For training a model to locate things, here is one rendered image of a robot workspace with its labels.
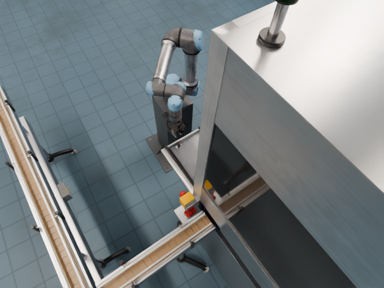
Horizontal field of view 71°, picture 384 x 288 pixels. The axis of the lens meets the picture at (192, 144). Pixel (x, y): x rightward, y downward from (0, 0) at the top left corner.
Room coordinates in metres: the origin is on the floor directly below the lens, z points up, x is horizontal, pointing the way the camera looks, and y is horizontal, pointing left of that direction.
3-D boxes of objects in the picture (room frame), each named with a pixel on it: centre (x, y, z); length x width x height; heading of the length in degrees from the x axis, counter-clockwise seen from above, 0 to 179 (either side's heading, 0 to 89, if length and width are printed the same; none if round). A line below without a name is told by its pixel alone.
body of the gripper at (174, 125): (0.88, 0.10, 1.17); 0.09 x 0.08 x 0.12; 38
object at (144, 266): (0.19, 0.14, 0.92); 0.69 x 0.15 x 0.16; 128
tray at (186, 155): (0.81, -0.05, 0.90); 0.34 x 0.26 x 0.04; 38
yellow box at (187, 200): (0.48, 0.00, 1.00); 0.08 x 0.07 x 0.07; 38
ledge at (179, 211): (0.43, -0.01, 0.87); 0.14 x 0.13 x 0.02; 38
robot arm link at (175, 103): (0.89, 0.11, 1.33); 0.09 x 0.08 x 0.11; 173
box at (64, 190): (0.64, 0.94, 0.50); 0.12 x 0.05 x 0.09; 38
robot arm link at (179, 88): (0.99, 0.11, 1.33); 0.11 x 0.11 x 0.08; 83
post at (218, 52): (0.53, -0.07, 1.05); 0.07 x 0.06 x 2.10; 38
